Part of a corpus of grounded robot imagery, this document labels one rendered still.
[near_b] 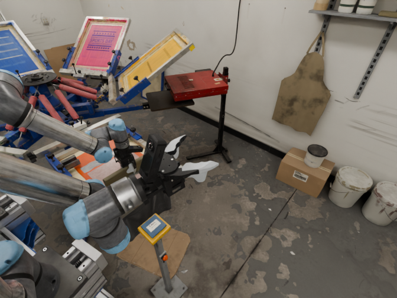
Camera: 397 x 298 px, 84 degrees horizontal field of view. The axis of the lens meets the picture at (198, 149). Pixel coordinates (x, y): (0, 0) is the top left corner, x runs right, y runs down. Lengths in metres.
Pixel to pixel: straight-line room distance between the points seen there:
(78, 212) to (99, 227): 0.05
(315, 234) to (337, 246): 0.20
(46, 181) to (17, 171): 0.06
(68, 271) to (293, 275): 1.83
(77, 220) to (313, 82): 2.42
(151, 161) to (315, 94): 2.30
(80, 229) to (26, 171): 0.17
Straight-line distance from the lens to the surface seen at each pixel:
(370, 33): 2.49
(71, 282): 0.92
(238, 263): 2.24
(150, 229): 1.26
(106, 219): 0.53
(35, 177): 0.59
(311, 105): 2.69
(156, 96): 2.50
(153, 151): 0.49
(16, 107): 0.95
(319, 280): 2.39
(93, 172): 1.67
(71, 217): 0.53
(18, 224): 1.36
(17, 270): 0.77
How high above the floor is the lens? 2.04
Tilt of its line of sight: 40 degrees down
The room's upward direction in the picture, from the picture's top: straight up
